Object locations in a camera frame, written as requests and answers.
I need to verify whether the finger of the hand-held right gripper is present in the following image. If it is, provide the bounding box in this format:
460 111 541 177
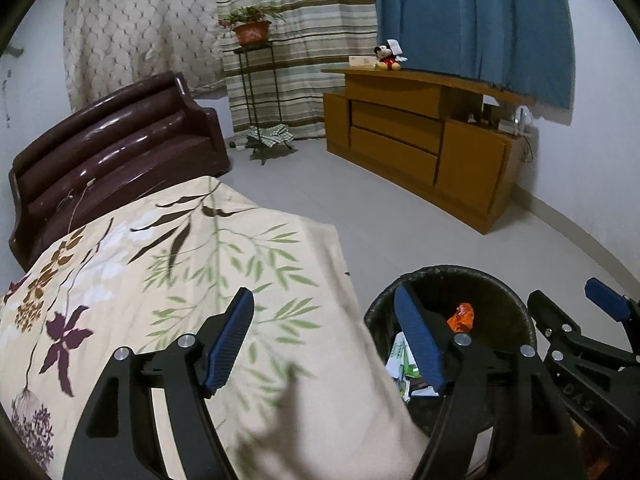
526 289 640 366
584 276 640 323

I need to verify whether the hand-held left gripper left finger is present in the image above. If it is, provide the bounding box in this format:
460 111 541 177
62 287 256 480

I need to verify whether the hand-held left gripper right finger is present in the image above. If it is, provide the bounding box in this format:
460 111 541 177
394 281 588 480

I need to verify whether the white green-print plastic bag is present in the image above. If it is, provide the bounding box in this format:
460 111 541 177
387 331 421 401

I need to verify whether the small orange plastic bag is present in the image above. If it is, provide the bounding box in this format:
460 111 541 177
446 302 476 332

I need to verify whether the black-lined waste bin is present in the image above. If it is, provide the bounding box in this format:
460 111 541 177
363 265 537 441

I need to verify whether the floral beige blanket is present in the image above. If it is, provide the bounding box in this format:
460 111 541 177
0 175 431 480

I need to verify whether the white device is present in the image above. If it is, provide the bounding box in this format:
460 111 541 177
510 106 533 136

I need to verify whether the checked cloth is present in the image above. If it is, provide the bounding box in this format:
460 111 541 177
245 122 293 148

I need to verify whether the wooden cabinet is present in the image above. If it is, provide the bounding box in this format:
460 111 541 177
321 66 537 235

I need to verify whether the dark brown leather sofa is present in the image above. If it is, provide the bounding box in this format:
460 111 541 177
8 71 232 272

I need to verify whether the mouse plush toy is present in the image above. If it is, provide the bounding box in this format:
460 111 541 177
374 44 403 72

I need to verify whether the black metal plant stand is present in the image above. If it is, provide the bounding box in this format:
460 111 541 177
234 42 296 166

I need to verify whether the blue curtain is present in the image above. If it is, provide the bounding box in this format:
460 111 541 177
371 0 576 111

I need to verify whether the potted plant in orange pot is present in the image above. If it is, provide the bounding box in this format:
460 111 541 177
218 6 286 47

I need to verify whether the striped curtain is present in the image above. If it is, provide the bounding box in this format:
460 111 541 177
212 0 379 142

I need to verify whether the beige diamond-pattern curtain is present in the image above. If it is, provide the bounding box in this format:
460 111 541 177
62 0 226 113

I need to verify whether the white charger cable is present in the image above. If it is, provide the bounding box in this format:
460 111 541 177
55 177 98 231

